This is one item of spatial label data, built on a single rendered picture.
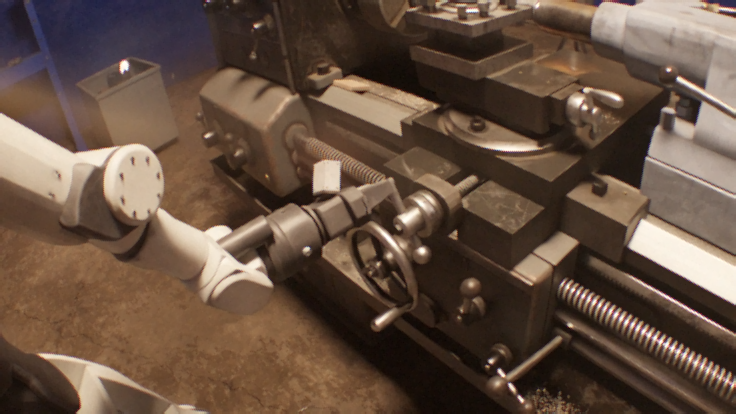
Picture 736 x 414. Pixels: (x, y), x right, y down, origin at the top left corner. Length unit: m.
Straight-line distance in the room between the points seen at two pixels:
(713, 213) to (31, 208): 0.90
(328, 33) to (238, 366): 1.14
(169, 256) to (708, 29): 0.83
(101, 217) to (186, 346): 1.54
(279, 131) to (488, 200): 0.75
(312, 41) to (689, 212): 1.01
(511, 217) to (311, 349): 1.14
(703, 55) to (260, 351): 1.61
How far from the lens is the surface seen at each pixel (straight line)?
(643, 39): 0.90
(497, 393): 0.84
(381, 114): 1.23
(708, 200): 0.88
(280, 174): 1.50
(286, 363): 1.80
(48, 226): 0.48
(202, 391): 1.83
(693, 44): 0.87
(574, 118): 0.83
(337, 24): 1.44
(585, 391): 1.18
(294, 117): 1.46
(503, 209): 0.83
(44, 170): 0.46
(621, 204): 0.87
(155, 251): 0.56
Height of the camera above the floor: 1.37
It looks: 35 degrees down
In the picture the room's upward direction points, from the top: 10 degrees counter-clockwise
